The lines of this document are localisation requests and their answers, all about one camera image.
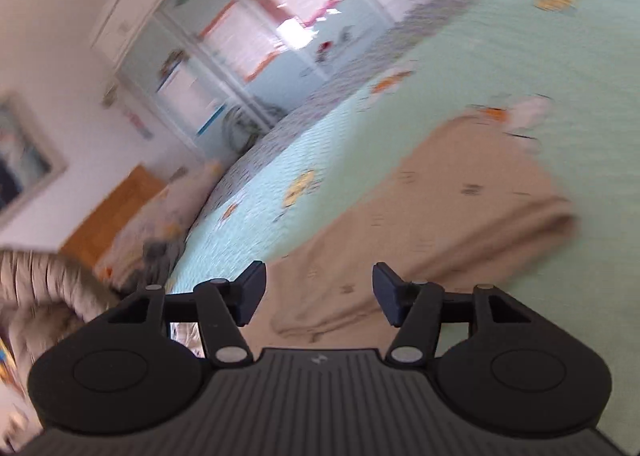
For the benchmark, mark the floral pillow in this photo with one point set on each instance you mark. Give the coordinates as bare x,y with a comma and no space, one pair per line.
160,216

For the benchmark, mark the wooden headboard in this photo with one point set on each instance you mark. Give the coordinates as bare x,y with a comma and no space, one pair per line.
110,213

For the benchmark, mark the grey garment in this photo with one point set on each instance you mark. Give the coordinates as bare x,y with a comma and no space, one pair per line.
162,258

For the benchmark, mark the green bee print bed cover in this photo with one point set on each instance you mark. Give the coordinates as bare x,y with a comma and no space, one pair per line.
450,51

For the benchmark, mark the framed wedding photo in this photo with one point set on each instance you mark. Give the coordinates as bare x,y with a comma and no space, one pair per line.
22,161

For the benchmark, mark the cream smiley print pants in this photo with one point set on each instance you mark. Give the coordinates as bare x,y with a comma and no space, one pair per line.
450,216

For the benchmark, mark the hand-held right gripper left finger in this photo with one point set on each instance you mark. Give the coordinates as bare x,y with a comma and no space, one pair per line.
250,291

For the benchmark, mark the blue bordered poster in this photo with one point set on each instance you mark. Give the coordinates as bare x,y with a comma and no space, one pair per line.
192,96

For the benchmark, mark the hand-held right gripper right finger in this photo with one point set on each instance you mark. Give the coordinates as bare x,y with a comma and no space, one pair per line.
387,293

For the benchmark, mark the orange bordered poster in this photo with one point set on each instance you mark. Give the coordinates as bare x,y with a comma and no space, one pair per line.
240,41

